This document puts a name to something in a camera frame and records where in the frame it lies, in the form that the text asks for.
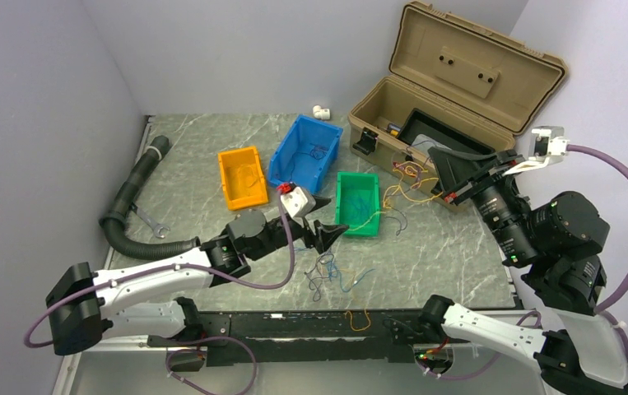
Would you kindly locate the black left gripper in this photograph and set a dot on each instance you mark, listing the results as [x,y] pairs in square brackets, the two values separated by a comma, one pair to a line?
[325,234]

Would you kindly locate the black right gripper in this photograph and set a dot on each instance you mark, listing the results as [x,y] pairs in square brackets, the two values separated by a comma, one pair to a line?
[453,168]

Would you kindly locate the white pipe elbow fitting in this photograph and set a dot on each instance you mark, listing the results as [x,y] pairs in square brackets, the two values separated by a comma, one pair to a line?
[321,113]

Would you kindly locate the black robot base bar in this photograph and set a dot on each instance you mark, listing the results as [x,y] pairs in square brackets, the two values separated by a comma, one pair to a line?
[313,335]

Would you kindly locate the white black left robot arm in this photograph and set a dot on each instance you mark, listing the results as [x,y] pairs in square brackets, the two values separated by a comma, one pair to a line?
[86,307]

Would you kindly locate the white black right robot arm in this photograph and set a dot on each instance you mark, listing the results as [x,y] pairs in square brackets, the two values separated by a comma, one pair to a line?
[558,244]

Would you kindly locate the grey plastic case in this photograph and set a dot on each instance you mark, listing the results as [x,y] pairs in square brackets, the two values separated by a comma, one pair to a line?
[423,143]

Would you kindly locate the green plastic bin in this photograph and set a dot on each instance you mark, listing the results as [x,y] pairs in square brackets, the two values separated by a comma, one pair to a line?
[358,203]

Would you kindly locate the black tool box tray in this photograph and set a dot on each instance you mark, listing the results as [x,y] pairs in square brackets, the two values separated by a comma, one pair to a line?
[419,122]

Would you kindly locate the blue plastic bin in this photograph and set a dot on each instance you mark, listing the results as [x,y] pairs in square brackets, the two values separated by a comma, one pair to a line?
[305,154]

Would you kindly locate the orange plastic bin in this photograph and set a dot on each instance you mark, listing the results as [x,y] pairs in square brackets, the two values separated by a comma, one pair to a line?
[242,178]

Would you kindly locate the tan tool box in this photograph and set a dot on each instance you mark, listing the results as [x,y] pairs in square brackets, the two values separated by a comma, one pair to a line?
[485,84]

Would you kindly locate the silver wrench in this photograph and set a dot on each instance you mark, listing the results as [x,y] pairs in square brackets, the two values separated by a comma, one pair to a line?
[158,229]

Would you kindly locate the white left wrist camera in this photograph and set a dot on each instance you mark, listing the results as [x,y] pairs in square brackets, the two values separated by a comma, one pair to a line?
[297,202]

